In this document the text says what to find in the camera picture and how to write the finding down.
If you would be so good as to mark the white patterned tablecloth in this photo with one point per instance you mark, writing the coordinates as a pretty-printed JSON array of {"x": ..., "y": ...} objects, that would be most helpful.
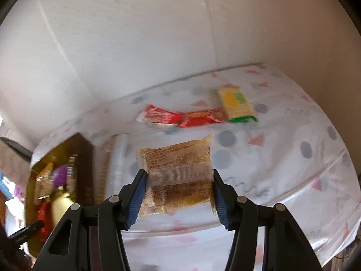
[{"x": 282, "y": 161}]

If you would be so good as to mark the purple snack packet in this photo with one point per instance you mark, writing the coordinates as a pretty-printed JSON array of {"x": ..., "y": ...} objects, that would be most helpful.
[{"x": 59, "y": 175}]

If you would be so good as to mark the long gold and white packet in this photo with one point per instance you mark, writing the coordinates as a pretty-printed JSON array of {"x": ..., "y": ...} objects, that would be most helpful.
[{"x": 112, "y": 161}]

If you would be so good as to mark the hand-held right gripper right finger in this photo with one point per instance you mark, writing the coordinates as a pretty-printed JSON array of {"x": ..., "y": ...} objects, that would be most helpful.
[{"x": 221, "y": 200}]

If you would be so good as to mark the dark brown snack packet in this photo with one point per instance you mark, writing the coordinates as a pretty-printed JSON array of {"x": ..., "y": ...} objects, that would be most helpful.
[{"x": 72, "y": 172}]

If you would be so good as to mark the yellow and green cracker packet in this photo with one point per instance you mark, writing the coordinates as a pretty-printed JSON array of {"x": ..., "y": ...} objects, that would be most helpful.
[{"x": 235, "y": 103}]

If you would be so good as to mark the red and white snack packet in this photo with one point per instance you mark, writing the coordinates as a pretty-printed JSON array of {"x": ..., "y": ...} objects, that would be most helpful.
[{"x": 158, "y": 115}]

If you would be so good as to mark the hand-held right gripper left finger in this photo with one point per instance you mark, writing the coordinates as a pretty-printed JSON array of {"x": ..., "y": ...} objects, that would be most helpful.
[{"x": 138, "y": 197}]

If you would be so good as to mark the clear beige pastry packet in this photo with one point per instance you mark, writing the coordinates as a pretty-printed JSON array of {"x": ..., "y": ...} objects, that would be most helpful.
[{"x": 177, "y": 158}]

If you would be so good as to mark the red patterned snack bar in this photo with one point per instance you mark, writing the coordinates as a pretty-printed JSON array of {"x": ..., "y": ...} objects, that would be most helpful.
[{"x": 203, "y": 118}]

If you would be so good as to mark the large plain red packet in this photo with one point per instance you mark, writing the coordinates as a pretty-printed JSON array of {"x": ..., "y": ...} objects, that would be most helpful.
[{"x": 43, "y": 217}]

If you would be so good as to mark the gold tin box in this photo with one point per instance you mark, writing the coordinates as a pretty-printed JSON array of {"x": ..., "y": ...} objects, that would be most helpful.
[{"x": 86, "y": 175}]

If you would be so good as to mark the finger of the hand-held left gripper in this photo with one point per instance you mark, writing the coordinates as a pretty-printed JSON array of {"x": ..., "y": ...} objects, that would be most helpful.
[{"x": 29, "y": 229}]

